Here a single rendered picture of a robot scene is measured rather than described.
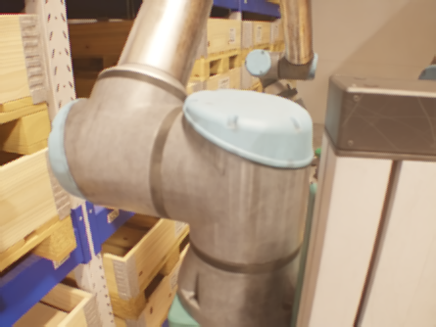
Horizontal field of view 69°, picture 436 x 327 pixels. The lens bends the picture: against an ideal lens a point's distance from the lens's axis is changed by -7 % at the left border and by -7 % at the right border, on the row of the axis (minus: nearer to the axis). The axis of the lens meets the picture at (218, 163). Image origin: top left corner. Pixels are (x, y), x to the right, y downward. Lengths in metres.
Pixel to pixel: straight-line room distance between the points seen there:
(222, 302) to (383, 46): 6.57
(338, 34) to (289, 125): 6.47
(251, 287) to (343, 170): 0.23
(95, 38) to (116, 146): 1.89
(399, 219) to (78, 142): 0.36
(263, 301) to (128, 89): 0.31
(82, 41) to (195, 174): 2.04
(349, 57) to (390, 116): 6.60
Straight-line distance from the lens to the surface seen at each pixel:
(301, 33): 1.02
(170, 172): 0.38
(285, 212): 0.38
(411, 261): 0.28
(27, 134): 0.94
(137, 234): 1.92
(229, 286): 0.42
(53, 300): 1.46
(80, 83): 2.26
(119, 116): 0.43
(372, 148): 0.23
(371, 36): 6.83
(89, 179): 0.45
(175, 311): 0.49
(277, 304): 0.44
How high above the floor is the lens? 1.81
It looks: 22 degrees down
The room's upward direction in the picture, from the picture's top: straight up
